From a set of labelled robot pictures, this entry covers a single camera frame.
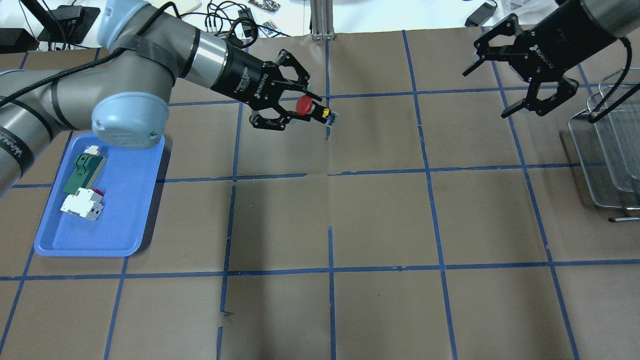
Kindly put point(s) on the aluminium frame post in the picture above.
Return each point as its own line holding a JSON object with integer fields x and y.
{"x": 322, "y": 20}

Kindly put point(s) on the blue plastic tray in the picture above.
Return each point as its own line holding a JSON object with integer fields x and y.
{"x": 127, "y": 181}

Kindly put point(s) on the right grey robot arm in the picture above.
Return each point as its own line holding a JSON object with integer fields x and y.
{"x": 541, "y": 97}

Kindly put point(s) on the black monitor stand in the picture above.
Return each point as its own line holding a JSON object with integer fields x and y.
{"x": 29, "y": 25}

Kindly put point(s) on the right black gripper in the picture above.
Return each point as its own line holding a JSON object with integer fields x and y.
{"x": 559, "y": 49}

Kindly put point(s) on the red emergency push button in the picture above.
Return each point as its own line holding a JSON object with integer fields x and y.
{"x": 307, "y": 109}

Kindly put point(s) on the black power adapter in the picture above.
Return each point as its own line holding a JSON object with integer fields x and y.
{"x": 248, "y": 24}

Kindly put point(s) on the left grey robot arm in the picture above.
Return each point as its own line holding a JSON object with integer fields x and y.
{"x": 123, "y": 98}

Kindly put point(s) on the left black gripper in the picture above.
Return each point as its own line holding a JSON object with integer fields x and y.
{"x": 243, "y": 76}

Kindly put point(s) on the white circuit breaker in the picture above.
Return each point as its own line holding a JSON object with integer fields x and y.
{"x": 85, "y": 203}

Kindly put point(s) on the green white relay module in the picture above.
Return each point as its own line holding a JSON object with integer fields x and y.
{"x": 85, "y": 170}

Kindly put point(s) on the wire mesh shelf basket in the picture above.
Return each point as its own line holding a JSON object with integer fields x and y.
{"x": 608, "y": 150}

